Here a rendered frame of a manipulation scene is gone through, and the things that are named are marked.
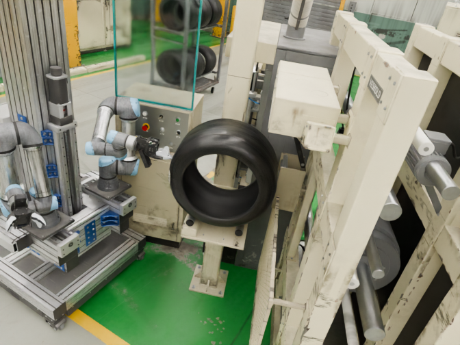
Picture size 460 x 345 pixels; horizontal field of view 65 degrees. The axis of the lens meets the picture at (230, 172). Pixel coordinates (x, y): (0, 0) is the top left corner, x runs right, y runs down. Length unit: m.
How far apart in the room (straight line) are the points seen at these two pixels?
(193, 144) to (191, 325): 1.39
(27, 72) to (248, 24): 1.17
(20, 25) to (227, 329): 2.19
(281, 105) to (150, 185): 1.69
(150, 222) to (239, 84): 1.53
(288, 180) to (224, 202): 0.41
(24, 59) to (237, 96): 1.11
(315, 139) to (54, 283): 2.01
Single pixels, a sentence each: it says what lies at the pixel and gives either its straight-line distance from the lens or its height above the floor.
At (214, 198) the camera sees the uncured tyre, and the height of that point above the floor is 0.93.
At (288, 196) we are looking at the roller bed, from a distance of 2.20.
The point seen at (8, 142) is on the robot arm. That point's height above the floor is 1.29.
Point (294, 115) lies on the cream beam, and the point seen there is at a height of 1.73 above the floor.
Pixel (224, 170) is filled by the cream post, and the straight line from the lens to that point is 2.23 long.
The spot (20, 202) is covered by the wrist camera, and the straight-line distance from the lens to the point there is 1.90.
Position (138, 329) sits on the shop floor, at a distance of 2.68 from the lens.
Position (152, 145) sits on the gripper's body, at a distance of 1.94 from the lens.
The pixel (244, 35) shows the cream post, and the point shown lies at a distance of 1.95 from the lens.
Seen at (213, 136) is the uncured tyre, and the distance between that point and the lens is 1.75.
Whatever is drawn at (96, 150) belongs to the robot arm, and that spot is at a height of 1.20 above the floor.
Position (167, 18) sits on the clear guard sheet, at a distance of 2.40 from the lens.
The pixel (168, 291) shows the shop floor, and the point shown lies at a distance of 2.87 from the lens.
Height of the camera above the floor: 2.20
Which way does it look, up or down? 31 degrees down
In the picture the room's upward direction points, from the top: 9 degrees clockwise
